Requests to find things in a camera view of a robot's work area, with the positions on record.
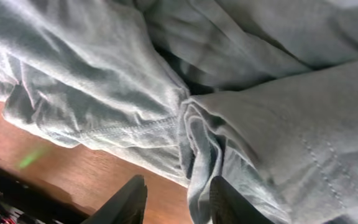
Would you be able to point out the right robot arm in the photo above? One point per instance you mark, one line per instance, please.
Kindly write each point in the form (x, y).
(22, 203)

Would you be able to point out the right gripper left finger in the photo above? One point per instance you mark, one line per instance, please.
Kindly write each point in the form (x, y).
(126, 206)

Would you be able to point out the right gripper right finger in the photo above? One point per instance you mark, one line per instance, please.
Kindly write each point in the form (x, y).
(228, 206)

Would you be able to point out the light blue t-shirt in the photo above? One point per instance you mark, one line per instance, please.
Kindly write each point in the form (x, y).
(261, 92)

